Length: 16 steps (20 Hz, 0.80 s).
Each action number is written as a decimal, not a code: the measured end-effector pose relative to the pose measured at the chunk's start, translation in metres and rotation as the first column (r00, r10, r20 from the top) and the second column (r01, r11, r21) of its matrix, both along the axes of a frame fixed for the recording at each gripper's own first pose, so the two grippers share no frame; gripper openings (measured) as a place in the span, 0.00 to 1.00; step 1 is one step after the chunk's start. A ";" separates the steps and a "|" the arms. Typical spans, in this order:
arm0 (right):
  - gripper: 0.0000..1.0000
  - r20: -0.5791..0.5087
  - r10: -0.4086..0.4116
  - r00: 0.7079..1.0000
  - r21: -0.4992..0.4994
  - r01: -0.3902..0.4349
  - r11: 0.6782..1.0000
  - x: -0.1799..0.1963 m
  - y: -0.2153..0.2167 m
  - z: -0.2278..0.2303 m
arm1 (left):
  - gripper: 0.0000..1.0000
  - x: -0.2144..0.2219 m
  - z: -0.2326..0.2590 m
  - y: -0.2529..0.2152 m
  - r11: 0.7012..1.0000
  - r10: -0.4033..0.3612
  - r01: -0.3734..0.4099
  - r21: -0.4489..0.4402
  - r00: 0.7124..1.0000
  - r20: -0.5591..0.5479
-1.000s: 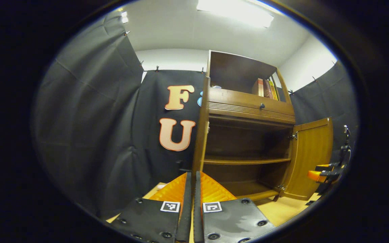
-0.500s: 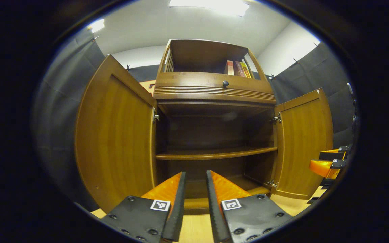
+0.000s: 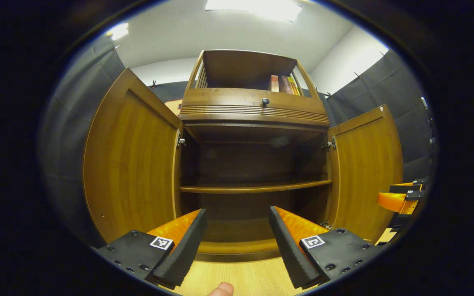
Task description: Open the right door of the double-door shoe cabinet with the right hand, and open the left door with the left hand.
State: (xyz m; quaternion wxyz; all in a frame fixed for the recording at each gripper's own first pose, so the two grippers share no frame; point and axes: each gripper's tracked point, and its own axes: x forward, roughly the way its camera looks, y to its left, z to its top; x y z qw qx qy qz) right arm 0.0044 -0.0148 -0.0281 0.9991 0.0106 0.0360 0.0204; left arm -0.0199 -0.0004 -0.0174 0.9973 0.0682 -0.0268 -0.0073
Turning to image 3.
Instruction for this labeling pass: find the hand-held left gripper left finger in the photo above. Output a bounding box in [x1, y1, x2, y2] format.
[95, 208, 208, 290]

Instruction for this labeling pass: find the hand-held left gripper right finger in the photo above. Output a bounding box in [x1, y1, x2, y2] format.
[268, 206, 381, 289]

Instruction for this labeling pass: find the wooden cabinet door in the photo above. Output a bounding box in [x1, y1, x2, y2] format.
[325, 104, 404, 243]
[82, 67, 184, 244]

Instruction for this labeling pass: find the wooden double-door shoe cabinet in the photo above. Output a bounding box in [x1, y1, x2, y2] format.
[82, 49, 404, 264]

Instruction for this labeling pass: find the wooden cabinet shelf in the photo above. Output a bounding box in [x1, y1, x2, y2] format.
[179, 179, 332, 194]

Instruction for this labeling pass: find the wooden cabinet drawer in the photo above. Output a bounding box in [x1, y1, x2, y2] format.
[178, 87, 330, 127]

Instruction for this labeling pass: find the black backdrop cloth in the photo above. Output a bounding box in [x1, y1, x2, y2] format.
[36, 35, 438, 247]

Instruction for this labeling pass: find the yellow book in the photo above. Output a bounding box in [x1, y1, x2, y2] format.
[287, 77, 302, 97]

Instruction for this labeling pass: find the large ceiling light panel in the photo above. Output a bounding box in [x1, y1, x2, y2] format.
[204, 0, 302, 22]

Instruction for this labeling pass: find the small ceiling light panel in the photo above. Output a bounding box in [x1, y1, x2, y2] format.
[107, 22, 130, 41]

